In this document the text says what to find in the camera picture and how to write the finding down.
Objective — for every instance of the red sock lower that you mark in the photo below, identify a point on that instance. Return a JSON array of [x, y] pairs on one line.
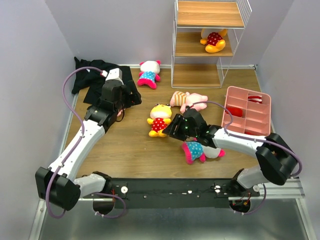
[[250, 133]]

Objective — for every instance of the red white striped sock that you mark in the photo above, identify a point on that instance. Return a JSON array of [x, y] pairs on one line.
[[255, 99]]

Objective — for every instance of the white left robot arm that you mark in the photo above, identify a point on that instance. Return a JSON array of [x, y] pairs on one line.
[[58, 184]]

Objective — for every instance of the large yellow plush toy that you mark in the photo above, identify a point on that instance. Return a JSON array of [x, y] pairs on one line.
[[213, 39]]

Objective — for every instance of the small yellow plush toy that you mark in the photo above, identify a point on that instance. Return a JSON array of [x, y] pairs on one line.
[[159, 119]]

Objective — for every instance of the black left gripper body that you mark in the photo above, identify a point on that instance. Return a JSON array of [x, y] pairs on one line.
[[129, 100]]

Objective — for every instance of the white plush blue dress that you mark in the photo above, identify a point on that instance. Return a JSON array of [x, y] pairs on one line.
[[194, 150], [149, 73]]

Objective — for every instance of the white plush blue dress front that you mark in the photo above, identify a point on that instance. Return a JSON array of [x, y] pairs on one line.
[[194, 150]]

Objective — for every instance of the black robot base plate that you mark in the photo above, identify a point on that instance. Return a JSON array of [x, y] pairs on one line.
[[165, 193]]

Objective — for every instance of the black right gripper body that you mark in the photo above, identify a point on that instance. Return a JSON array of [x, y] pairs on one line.
[[179, 127]]

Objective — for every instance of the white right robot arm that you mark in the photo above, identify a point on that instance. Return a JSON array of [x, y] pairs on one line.
[[276, 161]]

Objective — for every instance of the red sock middle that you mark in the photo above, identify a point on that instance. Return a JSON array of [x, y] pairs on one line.
[[235, 111]]

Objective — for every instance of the white plush blue dress back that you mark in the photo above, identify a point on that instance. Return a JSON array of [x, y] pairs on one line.
[[149, 73]]

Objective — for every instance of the black cloth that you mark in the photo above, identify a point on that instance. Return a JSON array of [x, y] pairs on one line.
[[93, 80]]

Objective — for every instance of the pink pig plush striped shirt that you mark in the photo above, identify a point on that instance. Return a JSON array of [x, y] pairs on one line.
[[186, 99]]

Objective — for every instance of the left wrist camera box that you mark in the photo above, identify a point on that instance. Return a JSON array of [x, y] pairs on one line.
[[114, 74]]

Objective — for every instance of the white wire wooden shelf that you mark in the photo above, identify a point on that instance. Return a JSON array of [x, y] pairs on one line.
[[191, 65]]

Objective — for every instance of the pink divided organizer tray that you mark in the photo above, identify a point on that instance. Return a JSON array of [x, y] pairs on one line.
[[257, 117]]

